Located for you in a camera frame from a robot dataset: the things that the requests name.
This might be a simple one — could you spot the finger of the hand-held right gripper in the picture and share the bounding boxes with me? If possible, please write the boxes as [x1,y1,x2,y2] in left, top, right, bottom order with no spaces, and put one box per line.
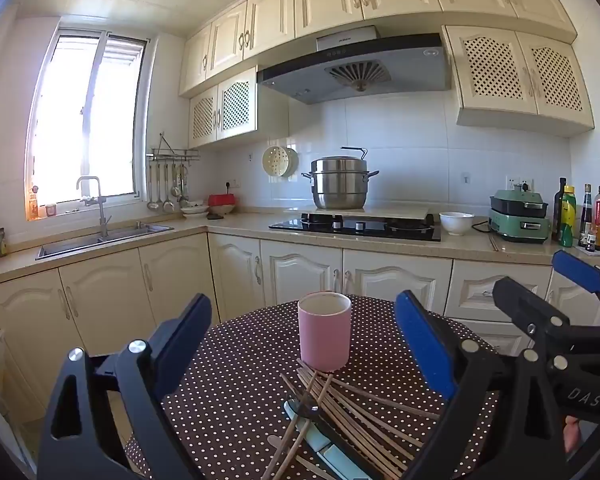
[552,249,600,311]
[492,276,581,356]

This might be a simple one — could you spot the kitchen window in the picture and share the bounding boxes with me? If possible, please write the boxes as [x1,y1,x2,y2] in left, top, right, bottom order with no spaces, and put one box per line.
[25,30,153,221]

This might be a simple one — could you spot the light blue knife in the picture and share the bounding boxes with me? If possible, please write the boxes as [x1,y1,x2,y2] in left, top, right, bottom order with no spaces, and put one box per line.
[283,399,368,480]

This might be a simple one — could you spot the metal spoon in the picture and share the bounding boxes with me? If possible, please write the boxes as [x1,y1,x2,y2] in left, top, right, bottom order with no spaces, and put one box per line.
[267,433,301,461]

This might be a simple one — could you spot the dark green glass bottle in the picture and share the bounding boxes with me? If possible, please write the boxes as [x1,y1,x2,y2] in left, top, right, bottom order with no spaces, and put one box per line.
[553,177,569,242]

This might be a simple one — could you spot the brown polka dot tablecloth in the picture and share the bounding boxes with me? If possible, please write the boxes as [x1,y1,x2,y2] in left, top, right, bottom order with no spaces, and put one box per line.
[125,294,501,480]

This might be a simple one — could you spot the grey range hood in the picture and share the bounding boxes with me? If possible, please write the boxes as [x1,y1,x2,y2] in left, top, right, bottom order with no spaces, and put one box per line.
[256,25,452,106]

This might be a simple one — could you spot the group of wooden chopsticks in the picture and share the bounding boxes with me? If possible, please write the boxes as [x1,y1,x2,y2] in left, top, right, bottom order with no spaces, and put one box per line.
[260,358,441,480]

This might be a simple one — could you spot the black gas stove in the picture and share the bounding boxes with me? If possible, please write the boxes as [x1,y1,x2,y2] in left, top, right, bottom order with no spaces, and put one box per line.
[268,212,442,242]

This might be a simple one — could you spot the metal ladle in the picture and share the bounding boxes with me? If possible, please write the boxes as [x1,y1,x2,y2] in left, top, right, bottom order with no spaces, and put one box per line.
[162,162,175,213]
[147,162,161,211]

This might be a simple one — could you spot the cream lattice door cabinet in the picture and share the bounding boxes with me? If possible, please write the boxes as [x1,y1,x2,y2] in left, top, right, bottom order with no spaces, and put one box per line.
[188,66,290,150]
[441,25,595,137]

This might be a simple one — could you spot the person's right hand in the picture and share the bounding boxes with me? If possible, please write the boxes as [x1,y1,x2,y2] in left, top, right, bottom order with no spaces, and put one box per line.
[562,414,581,454]

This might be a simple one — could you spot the white ceramic bowl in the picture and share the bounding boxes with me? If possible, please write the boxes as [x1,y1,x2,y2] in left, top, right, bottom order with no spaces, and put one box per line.
[439,211,476,236]

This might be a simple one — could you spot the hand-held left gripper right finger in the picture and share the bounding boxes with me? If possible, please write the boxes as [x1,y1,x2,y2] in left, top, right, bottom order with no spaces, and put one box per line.
[394,289,572,480]

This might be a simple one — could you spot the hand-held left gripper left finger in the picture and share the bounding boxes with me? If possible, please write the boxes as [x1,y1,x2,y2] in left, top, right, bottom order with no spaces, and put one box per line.
[37,293,214,480]

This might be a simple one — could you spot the metal wall rack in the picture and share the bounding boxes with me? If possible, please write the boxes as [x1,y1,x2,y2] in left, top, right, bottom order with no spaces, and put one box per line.
[146,131,201,163]

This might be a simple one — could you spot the metal faucet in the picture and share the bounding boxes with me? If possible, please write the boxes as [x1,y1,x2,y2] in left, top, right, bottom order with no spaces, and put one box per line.
[76,176,112,238]

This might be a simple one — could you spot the cream perforated steamer plate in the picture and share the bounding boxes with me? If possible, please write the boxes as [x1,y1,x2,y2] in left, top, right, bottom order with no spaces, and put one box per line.
[262,145,300,177]

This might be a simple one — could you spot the stainless steel steamer pot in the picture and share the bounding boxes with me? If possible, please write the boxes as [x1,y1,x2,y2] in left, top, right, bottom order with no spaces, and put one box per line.
[301,146,380,211]

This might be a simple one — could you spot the cream base cabinets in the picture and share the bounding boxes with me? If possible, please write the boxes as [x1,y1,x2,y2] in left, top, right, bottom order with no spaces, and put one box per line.
[0,230,600,411]

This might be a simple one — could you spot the stainless steel sink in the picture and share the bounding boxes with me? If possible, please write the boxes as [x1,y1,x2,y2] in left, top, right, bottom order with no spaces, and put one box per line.
[35,223,175,261]

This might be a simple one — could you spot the green electric cooker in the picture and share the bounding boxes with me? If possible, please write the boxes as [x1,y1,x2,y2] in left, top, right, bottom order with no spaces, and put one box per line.
[488,183,552,244]

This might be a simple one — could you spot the pink cup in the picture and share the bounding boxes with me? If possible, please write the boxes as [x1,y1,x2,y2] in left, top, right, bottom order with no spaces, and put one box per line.
[298,292,353,373]

